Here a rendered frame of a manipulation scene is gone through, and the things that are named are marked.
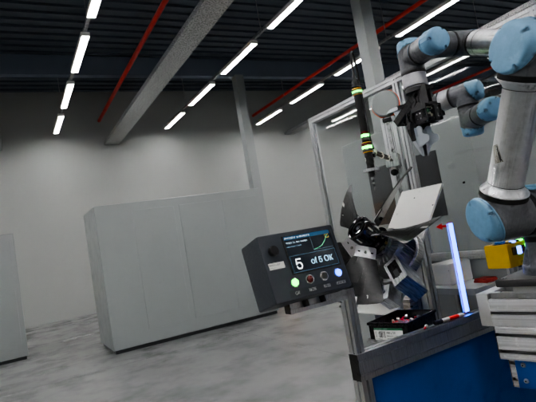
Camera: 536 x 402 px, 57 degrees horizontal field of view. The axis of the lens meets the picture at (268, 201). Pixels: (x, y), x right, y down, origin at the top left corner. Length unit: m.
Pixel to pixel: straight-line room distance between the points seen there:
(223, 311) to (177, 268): 0.98
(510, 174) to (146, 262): 6.34
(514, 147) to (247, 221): 6.75
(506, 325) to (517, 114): 0.58
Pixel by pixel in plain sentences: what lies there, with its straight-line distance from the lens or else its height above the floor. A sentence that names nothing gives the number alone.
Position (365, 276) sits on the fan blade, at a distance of 2.08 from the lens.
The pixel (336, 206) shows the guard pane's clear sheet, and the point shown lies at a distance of 3.50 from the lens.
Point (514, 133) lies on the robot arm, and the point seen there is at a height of 1.39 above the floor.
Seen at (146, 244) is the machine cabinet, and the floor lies 1.42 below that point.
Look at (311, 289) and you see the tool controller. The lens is 1.36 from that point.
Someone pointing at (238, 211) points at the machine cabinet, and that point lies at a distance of 7.79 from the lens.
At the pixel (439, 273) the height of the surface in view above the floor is 0.92.
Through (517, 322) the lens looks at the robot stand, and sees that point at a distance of 1.50.
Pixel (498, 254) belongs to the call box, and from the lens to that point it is 2.08.
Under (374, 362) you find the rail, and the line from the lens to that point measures 1.59.
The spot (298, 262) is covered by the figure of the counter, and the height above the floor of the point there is 1.17.
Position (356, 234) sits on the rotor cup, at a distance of 2.16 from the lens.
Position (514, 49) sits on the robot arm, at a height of 1.56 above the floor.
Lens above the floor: 1.25
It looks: 4 degrees up
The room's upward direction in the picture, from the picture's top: 10 degrees counter-clockwise
